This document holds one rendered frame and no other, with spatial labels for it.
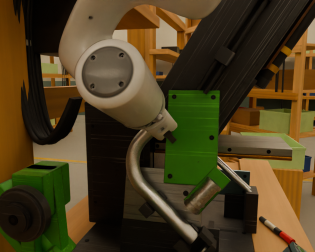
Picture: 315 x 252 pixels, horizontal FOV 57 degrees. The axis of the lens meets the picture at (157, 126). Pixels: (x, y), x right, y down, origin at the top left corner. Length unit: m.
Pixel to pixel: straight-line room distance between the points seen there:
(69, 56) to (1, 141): 0.24
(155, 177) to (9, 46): 0.40
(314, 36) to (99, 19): 9.62
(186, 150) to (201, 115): 0.09
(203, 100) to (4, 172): 0.42
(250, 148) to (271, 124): 2.74
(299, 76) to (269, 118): 0.59
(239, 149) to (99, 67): 0.50
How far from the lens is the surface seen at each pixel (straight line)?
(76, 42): 0.40
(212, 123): 0.64
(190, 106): 0.65
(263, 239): 0.83
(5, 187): 0.48
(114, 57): 0.34
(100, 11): 0.39
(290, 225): 0.92
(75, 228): 0.91
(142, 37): 1.46
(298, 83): 3.23
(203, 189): 0.61
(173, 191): 0.67
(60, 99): 0.91
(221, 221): 0.89
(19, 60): 0.63
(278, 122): 3.44
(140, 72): 0.33
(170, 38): 9.96
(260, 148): 0.76
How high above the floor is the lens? 1.30
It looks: 9 degrees down
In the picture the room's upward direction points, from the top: straight up
